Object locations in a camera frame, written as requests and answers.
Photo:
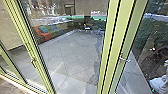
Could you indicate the outdoor patio chair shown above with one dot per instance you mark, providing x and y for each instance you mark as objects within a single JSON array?
[{"x": 87, "y": 26}]

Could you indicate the green garden shrubs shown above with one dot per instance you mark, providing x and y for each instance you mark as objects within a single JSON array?
[{"x": 153, "y": 33}]

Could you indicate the green framed glass door wall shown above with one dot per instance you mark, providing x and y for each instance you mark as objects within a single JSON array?
[{"x": 116, "y": 43}]

